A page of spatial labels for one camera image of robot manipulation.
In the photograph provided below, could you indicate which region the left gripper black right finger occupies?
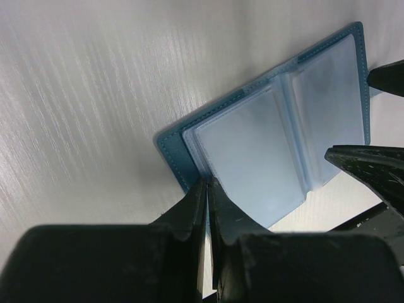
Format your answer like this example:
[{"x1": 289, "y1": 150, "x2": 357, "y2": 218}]
[{"x1": 206, "y1": 178, "x2": 403, "y2": 302}]

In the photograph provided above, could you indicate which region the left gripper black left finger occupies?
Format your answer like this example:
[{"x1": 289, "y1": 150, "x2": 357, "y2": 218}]
[{"x1": 1, "y1": 179, "x2": 207, "y2": 302}]

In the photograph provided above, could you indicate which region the blue leather card holder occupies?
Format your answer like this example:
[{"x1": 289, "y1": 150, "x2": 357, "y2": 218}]
[{"x1": 156, "y1": 21, "x2": 376, "y2": 228}]

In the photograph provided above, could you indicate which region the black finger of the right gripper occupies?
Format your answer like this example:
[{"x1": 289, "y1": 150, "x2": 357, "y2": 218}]
[
  {"x1": 324, "y1": 145, "x2": 403, "y2": 217},
  {"x1": 367, "y1": 60, "x2": 404, "y2": 97}
]

